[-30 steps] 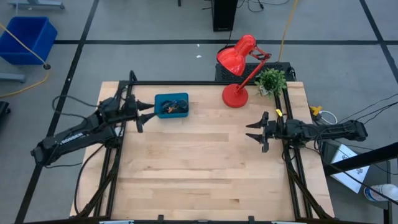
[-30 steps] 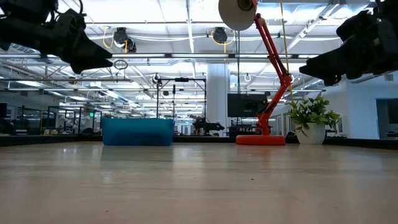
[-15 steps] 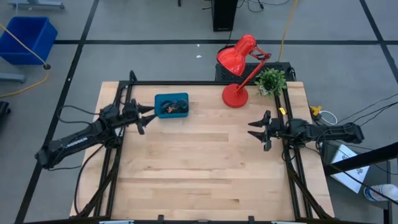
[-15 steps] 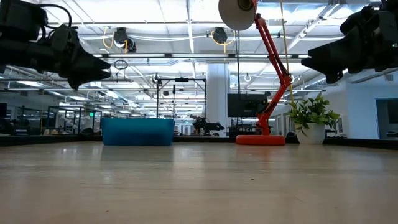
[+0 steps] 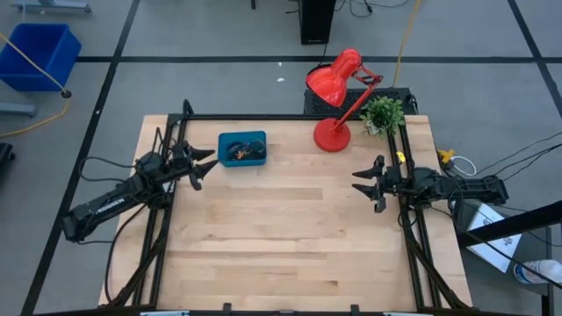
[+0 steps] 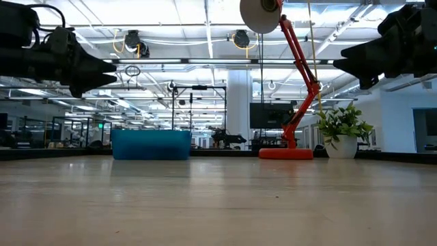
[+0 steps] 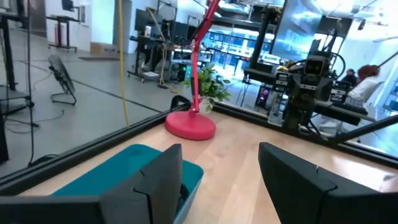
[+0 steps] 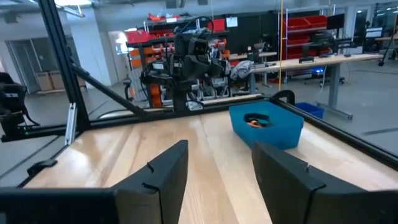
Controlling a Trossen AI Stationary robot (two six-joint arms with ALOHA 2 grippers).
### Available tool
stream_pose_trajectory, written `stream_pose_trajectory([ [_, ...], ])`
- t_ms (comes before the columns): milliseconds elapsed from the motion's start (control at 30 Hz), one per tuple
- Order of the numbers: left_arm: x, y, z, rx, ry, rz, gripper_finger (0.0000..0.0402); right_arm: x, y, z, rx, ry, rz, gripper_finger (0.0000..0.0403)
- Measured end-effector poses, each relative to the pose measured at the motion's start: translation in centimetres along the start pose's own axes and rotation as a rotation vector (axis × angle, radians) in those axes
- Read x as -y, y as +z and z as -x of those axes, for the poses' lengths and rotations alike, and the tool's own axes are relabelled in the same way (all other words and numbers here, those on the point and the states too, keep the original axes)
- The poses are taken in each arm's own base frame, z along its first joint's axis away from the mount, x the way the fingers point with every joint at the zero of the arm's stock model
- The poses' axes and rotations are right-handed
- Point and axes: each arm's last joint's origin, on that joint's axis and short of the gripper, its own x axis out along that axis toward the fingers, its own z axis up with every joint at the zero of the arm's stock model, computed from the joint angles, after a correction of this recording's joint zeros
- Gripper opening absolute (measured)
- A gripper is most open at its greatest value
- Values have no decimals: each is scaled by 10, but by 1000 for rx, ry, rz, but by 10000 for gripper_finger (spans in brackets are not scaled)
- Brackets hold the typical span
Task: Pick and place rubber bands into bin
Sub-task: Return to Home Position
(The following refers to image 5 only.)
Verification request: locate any grey metal floor foot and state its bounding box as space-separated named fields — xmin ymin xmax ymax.
xmin=11 ymin=0 xmax=92 ymax=14
xmin=0 ymin=103 xmax=37 ymax=118

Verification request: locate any black base power cable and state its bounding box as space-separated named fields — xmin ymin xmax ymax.
xmin=104 ymin=202 xmax=149 ymax=305

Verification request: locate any black computer tower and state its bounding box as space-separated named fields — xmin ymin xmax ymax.
xmin=298 ymin=0 xmax=337 ymax=46

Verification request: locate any dark blue floor bin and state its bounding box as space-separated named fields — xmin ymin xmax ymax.
xmin=0 ymin=23 xmax=83 ymax=92

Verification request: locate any black caster base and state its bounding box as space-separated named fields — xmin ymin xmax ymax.
xmin=0 ymin=142 xmax=17 ymax=176

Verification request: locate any yellow hanging cord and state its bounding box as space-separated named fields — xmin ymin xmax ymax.
xmin=0 ymin=33 xmax=72 ymax=140
xmin=392 ymin=0 xmax=422 ymax=88

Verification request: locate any white printed cardboard box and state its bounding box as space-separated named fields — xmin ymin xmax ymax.
xmin=465 ymin=202 xmax=523 ymax=274

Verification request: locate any small green potted plant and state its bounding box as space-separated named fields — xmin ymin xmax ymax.
xmin=359 ymin=96 xmax=406 ymax=140

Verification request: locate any clear plastic water bottle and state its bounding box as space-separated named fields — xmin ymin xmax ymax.
xmin=512 ymin=258 xmax=562 ymax=285

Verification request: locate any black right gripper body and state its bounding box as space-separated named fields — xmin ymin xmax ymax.
xmin=378 ymin=169 xmax=409 ymax=198

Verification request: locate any black aluminium table frame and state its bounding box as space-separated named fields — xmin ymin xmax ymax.
xmin=104 ymin=99 xmax=473 ymax=316

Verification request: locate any white cable loop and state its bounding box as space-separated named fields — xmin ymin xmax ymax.
xmin=451 ymin=155 xmax=478 ymax=177

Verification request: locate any black floor cable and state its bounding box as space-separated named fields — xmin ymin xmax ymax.
xmin=333 ymin=0 xmax=374 ymax=18
xmin=469 ymin=142 xmax=562 ymax=183
xmin=476 ymin=131 xmax=562 ymax=176

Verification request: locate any red desk lamp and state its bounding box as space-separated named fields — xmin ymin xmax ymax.
xmin=305 ymin=47 xmax=384 ymax=154

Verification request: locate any yellow plug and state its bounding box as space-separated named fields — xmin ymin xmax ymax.
xmin=436 ymin=148 xmax=457 ymax=166

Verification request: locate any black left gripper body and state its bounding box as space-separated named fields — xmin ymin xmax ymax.
xmin=169 ymin=147 xmax=194 ymax=176

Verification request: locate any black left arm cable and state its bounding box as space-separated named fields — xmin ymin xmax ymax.
xmin=77 ymin=126 xmax=177 ymax=182

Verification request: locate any teal blue plastic bin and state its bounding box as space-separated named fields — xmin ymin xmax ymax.
xmin=217 ymin=130 xmax=268 ymax=169

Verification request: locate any black metal beam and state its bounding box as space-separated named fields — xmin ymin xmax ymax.
xmin=456 ymin=200 xmax=562 ymax=249

